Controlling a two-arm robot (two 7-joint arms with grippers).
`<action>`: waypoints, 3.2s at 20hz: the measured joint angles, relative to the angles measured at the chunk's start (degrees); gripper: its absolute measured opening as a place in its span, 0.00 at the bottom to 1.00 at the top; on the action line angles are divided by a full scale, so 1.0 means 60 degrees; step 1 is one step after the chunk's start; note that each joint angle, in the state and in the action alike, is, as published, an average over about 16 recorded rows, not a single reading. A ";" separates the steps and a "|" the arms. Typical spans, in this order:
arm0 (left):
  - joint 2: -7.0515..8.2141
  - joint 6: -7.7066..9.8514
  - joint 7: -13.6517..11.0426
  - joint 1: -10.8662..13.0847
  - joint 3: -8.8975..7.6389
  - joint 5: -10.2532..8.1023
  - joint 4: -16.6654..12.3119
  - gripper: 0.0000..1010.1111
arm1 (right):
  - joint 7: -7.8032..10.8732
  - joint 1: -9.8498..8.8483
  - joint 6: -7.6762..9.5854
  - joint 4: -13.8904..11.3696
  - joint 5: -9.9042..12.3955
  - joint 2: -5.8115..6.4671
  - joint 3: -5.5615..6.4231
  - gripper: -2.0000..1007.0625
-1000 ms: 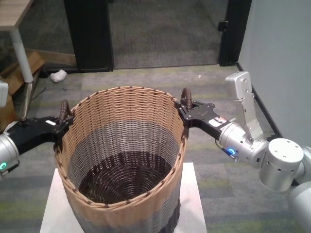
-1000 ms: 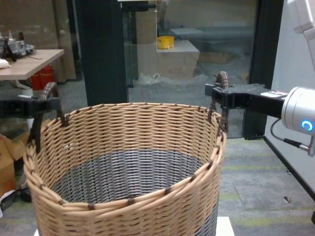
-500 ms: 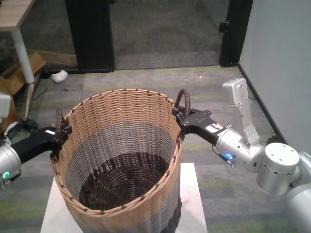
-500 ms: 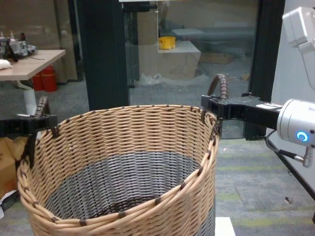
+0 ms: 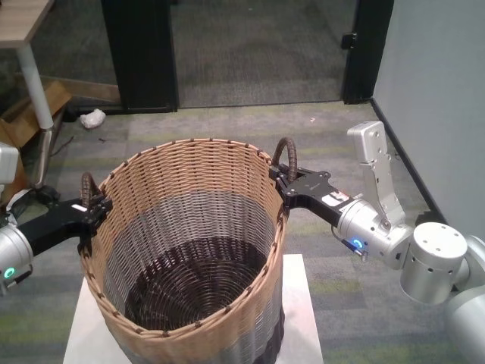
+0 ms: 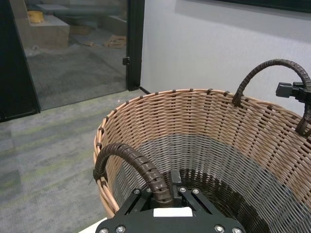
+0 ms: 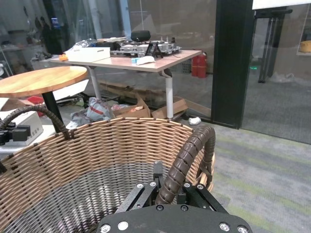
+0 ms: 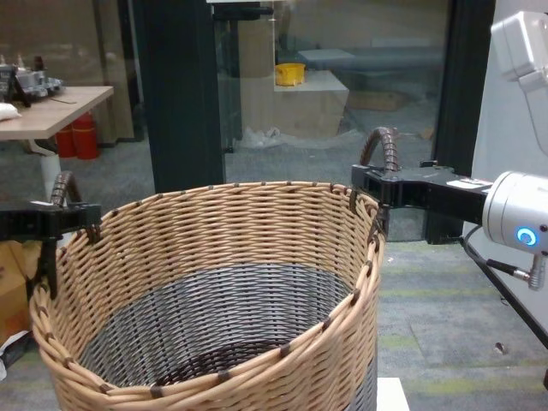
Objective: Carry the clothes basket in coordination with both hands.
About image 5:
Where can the brown wooden plank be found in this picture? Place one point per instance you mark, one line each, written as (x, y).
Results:
(91, 90)

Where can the brown cardboard box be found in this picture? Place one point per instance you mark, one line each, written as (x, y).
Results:
(19, 121)

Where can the narrow black door frame post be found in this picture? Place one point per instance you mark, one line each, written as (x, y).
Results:
(367, 49)

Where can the wide black door frame post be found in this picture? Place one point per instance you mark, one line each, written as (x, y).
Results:
(140, 53)

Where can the glass door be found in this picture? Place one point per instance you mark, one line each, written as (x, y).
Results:
(257, 49)

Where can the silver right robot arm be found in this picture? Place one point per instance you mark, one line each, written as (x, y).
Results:
(435, 258)

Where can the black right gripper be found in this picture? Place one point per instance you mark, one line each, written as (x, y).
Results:
(310, 189)

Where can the wooden desk with white leg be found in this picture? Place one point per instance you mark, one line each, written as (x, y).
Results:
(36, 87)

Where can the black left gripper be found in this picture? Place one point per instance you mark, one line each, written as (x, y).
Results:
(57, 221)

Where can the tan grey black woven basket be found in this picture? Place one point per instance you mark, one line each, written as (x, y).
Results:
(189, 189)

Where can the crumpled white bag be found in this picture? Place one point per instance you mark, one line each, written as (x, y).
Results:
(92, 118)

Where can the white square stand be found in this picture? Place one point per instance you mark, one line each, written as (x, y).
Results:
(303, 303)

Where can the black door latch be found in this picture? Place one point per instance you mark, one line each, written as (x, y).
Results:
(349, 41)

